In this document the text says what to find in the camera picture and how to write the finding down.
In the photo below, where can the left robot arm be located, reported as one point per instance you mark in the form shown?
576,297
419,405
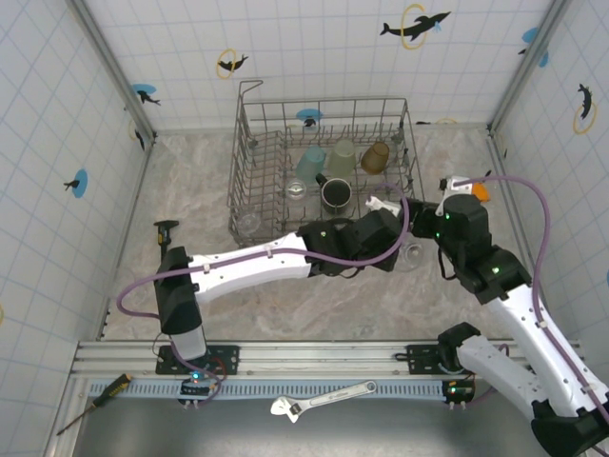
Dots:
247,266

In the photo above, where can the shark blue oval sticker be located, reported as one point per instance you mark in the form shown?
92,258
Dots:
145,94

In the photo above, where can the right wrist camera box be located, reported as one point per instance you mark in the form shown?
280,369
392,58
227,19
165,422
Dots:
449,183

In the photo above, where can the yellow black screwdriver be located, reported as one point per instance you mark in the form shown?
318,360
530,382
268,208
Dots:
114,384

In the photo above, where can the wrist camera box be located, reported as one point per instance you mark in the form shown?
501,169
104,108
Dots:
383,204
449,183

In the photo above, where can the teal plastic cup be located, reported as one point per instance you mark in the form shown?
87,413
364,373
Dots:
310,162

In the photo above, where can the amber plastic cup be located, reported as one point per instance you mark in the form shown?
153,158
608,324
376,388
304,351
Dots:
375,158

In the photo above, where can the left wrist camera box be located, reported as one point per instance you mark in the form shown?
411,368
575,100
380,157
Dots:
383,204

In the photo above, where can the black mug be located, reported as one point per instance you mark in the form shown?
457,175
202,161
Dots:
335,192

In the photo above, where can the fish blue oval sticker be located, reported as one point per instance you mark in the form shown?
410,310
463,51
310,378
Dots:
309,115
78,183

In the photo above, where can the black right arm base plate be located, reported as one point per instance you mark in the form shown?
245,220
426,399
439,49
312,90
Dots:
418,357

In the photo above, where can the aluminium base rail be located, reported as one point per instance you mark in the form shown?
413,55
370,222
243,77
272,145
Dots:
309,357

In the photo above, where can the black yellow hand tool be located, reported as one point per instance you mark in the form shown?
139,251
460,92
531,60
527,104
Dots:
165,224

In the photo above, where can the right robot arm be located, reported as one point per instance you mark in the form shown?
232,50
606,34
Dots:
533,343

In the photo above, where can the silver adjustable wrench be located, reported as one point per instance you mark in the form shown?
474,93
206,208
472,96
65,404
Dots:
333,395

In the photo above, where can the aluminium corner post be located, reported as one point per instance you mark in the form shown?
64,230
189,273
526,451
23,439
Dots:
114,66
513,95

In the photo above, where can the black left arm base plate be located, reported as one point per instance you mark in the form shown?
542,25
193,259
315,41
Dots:
228,357

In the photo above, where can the pale green plastic cup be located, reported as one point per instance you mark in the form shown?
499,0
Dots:
341,158

